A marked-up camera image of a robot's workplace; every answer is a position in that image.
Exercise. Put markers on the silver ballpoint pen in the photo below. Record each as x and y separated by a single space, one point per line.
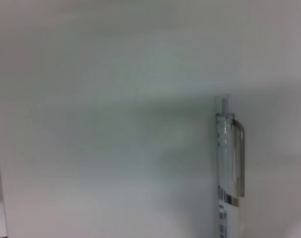
228 161

